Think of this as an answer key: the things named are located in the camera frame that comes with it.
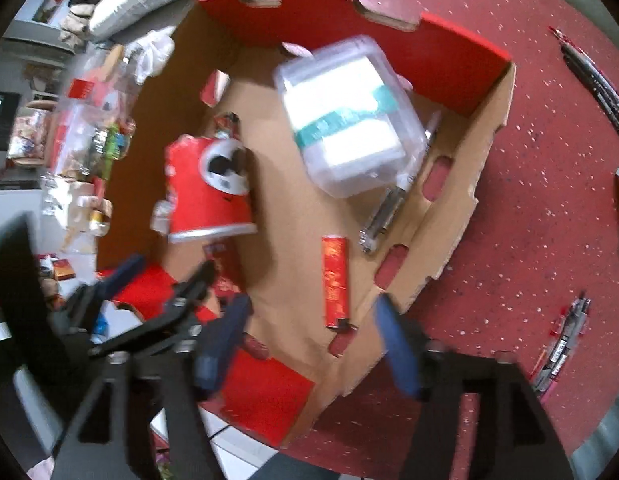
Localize row of pens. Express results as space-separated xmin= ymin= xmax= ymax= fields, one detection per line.
xmin=564 ymin=57 xmax=619 ymax=150

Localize dark marker pens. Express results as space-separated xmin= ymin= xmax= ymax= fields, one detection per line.
xmin=548 ymin=25 xmax=619 ymax=106

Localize silver metal pen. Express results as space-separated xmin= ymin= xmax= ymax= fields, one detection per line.
xmin=359 ymin=110 xmax=444 ymax=255

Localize wooden snack tray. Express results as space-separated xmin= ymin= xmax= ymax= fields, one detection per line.
xmin=7 ymin=105 xmax=53 ymax=166

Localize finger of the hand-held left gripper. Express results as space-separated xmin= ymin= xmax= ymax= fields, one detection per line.
xmin=90 ymin=260 xmax=216 ymax=358
xmin=60 ymin=254 xmax=146 ymax=333

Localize large red snack can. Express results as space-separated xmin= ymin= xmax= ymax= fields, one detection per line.
xmin=154 ymin=135 xmax=258 ymax=246

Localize glass jar with wooden lid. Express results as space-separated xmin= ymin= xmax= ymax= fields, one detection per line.
xmin=100 ymin=44 xmax=126 ymax=83

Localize beige jacket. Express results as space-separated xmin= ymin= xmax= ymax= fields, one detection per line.
xmin=60 ymin=2 xmax=95 ymax=43

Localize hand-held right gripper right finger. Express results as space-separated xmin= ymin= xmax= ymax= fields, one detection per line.
xmin=373 ymin=292 xmax=575 ymax=480

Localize clear plastic snack bag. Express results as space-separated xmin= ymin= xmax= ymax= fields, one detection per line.
xmin=52 ymin=95 xmax=120 ymax=171

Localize red rectangular card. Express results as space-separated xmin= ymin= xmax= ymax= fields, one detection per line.
xmin=204 ymin=240 xmax=246 ymax=297

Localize black marker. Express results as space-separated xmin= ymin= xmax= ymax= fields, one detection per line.
xmin=562 ymin=42 xmax=619 ymax=121

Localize green snack bag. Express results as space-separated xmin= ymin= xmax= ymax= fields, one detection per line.
xmin=92 ymin=120 xmax=135 ymax=181

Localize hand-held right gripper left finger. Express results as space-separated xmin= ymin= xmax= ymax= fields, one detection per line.
xmin=52 ymin=294 xmax=253 ymax=480

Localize white plastic bag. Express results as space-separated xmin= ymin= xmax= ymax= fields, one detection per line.
xmin=124 ymin=27 xmax=175 ymax=86

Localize clear plastic container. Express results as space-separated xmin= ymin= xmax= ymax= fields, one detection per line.
xmin=272 ymin=35 xmax=425 ymax=198

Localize red cardboard tray box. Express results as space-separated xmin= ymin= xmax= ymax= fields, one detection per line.
xmin=97 ymin=0 xmax=517 ymax=448

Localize red gel pen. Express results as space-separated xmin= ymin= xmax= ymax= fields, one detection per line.
xmin=532 ymin=310 xmax=565 ymax=378

